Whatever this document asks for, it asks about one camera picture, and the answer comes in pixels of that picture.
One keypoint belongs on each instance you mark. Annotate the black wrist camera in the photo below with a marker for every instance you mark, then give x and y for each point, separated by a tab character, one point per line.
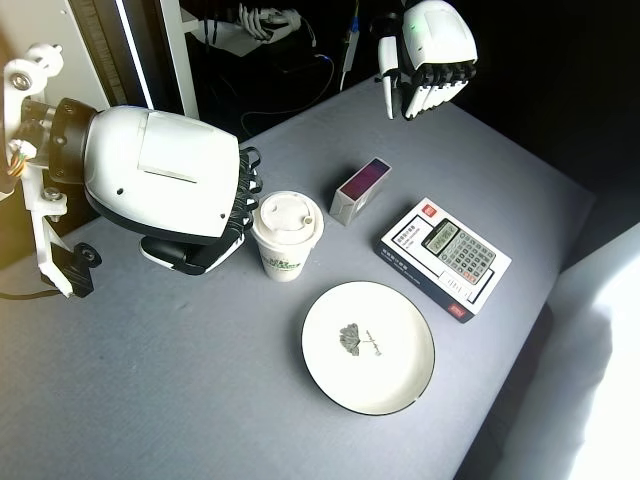
75	265

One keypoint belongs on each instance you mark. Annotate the dark brown small box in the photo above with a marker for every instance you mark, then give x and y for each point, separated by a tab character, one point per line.
362	185

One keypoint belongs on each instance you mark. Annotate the grey table cloth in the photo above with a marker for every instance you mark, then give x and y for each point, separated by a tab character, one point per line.
175	375

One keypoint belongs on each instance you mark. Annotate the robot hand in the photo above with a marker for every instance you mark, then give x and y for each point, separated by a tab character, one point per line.
440	35
165	170

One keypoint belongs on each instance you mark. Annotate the white lidded paper cup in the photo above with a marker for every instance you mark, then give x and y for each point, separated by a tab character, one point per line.
287	225

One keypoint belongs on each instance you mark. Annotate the white plate with leaf print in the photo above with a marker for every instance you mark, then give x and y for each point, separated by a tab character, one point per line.
370	360

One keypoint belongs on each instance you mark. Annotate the spare white robot hand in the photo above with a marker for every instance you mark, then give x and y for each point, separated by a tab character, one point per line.
267	22

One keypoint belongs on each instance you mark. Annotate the white frame post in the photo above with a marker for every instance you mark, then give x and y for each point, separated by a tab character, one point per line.
177	55

